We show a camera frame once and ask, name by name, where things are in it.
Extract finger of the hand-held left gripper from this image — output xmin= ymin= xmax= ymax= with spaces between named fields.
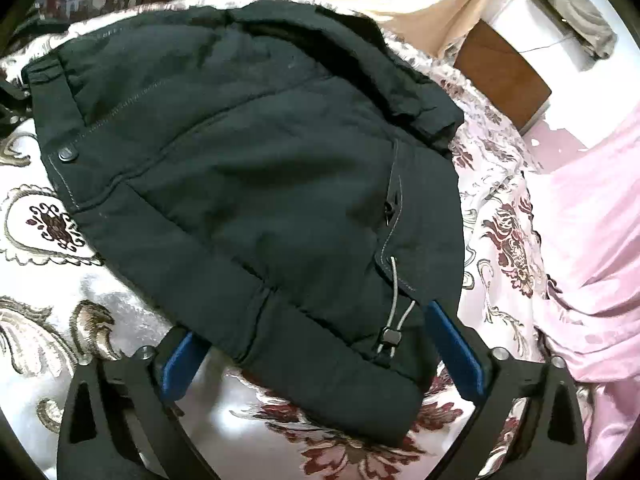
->
xmin=0 ymin=77 xmax=31 ymax=131

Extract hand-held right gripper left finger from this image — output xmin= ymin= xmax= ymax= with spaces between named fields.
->
xmin=57 ymin=327 xmax=221 ymax=480

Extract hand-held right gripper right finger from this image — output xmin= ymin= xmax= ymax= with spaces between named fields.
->
xmin=425 ymin=299 xmax=588 ymax=480

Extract black jacket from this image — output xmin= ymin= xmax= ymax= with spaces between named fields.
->
xmin=20 ymin=0 xmax=468 ymax=448

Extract floral satin bed cover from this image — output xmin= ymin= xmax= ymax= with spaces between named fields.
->
xmin=0 ymin=0 xmax=596 ymax=480

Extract pink curtain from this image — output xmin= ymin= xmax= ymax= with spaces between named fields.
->
xmin=520 ymin=105 xmax=640 ymax=480

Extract wooden headboard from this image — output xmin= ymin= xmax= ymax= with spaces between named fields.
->
xmin=454 ymin=19 xmax=553 ymax=136

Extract olive hanging cloth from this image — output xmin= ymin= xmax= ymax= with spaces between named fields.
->
xmin=522 ymin=0 xmax=618 ymax=60

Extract thin wall cable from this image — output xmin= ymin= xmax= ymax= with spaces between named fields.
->
xmin=517 ymin=40 xmax=583 ymax=56

